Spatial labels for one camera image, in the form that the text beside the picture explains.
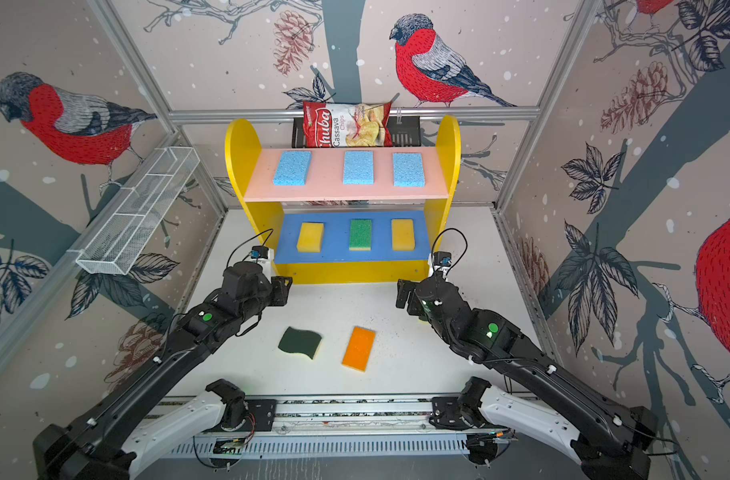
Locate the dark green wavy sponge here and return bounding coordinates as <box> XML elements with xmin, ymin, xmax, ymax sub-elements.
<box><xmin>278</xmin><ymin>327</ymin><xmax>322</xmax><ymax>360</ymax></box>

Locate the yellow sponge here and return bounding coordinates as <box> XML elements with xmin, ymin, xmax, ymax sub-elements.
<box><xmin>391</xmin><ymin>219</ymin><xmax>416</xmax><ymax>252</ymax></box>
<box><xmin>296</xmin><ymin>222</ymin><xmax>325</xmax><ymax>253</ymax></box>

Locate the light blue sponge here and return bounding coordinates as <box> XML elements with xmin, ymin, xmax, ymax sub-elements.
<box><xmin>273</xmin><ymin>150</ymin><xmax>312</xmax><ymax>186</ymax></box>
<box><xmin>392</xmin><ymin>153</ymin><xmax>426</xmax><ymax>188</ymax></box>
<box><xmin>343</xmin><ymin>150</ymin><xmax>374</xmax><ymax>185</ymax></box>

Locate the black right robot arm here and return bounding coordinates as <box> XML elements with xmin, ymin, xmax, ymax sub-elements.
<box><xmin>396</xmin><ymin>273</ymin><xmax>658</xmax><ymax>479</ymax></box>

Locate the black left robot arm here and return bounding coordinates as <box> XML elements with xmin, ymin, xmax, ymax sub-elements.
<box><xmin>33</xmin><ymin>261</ymin><xmax>293</xmax><ymax>479</ymax></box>

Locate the pink upper shelf board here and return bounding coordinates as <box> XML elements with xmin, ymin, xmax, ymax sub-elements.
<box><xmin>245</xmin><ymin>147</ymin><xmax>448</xmax><ymax>202</ymax></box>

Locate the yellow shelf unit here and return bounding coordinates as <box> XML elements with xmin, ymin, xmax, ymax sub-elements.
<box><xmin>225</xmin><ymin>116</ymin><xmax>461</xmax><ymax>284</ymax></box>

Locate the orange sponge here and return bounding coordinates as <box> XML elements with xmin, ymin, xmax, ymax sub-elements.
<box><xmin>342</xmin><ymin>326</ymin><xmax>376</xmax><ymax>372</ymax></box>

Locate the red cassava chips bag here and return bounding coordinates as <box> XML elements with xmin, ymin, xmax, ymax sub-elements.
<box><xmin>302</xmin><ymin>102</ymin><xmax>393</xmax><ymax>148</ymax></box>

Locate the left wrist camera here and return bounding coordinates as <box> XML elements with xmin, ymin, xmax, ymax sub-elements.
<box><xmin>247</xmin><ymin>245</ymin><xmax>273</xmax><ymax>263</ymax></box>

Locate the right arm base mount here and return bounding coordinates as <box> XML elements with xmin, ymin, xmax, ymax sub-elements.
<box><xmin>428</xmin><ymin>377</ymin><xmax>493</xmax><ymax>431</ymax></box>

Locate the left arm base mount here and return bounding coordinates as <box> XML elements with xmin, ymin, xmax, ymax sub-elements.
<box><xmin>204</xmin><ymin>379</ymin><xmax>278</xmax><ymax>433</ymax></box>

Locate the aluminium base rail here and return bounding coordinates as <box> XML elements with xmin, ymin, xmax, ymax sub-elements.
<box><xmin>109</xmin><ymin>392</ymin><xmax>594</xmax><ymax>463</ymax></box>

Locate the white mesh wall tray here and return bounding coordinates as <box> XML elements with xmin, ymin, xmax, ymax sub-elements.
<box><xmin>76</xmin><ymin>146</ymin><xmax>200</xmax><ymax>275</ymax></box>

